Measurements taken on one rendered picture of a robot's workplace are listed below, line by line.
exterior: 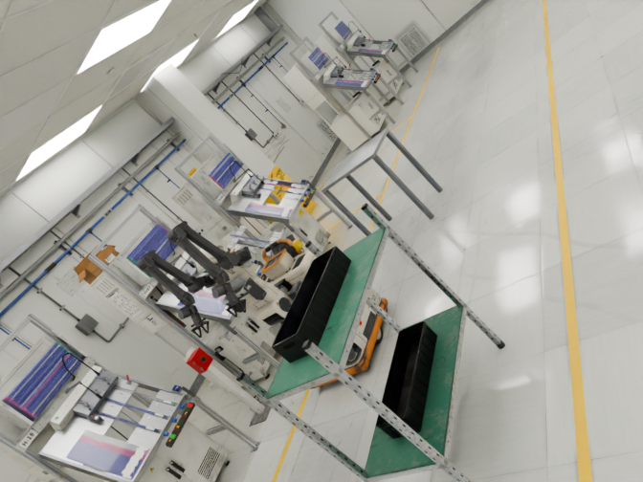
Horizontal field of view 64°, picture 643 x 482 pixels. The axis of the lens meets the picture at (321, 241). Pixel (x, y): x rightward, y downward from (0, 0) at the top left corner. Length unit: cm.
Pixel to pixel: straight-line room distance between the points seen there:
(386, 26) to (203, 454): 901
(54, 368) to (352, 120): 602
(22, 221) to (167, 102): 267
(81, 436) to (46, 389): 42
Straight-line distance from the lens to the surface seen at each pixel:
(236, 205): 572
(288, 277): 366
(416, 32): 1121
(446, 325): 273
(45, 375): 421
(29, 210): 646
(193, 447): 437
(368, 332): 370
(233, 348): 476
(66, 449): 408
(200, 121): 767
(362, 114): 857
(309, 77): 867
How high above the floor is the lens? 179
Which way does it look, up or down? 16 degrees down
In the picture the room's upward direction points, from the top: 46 degrees counter-clockwise
